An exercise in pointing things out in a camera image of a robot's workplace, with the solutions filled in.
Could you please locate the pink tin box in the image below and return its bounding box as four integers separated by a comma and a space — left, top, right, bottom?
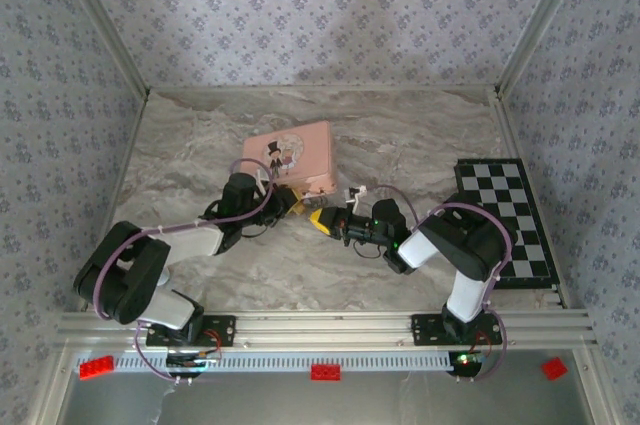
241, 119, 338, 199

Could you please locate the red toy brick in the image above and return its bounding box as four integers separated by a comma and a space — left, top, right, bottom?
78, 355, 117, 382
540, 356, 570, 382
310, 363, 344, 382

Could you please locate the black grey checkerboard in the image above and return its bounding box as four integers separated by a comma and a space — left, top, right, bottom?
452, 158, 562, 291

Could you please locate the grey metal sheet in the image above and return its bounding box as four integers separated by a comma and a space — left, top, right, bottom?
57, 372, 601, 425

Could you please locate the thin black right gripper cable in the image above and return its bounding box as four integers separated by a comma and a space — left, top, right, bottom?
348, 238, 385, 262

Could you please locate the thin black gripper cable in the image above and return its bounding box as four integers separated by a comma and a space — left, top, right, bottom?
203, 198, 274, 242
348, 238, 385, 262

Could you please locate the thin black left gripper cable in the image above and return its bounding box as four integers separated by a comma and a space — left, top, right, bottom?
203, 198, 274, 242

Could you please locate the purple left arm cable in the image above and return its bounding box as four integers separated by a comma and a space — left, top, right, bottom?
93, 156, 277, 387

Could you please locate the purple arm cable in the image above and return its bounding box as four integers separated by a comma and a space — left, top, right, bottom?
368, 184, 517, 385
93, 156, 277, 387

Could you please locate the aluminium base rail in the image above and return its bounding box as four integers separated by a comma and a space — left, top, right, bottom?
56, 309, 599, 350

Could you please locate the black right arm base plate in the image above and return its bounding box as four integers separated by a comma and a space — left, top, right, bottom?
410, 313, 504, 349

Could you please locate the white slotted cable duct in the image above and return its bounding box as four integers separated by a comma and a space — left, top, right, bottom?
73, 348, 485, 374

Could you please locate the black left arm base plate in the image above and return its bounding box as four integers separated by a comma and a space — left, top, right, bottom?
145, 313, 238, 349

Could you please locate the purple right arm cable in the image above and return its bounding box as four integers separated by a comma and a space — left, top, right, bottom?
368, 184, 517, 385

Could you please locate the aluminium frame post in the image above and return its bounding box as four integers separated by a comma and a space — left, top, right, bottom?
48, 0, 152, 97
493, 0, 597, 97

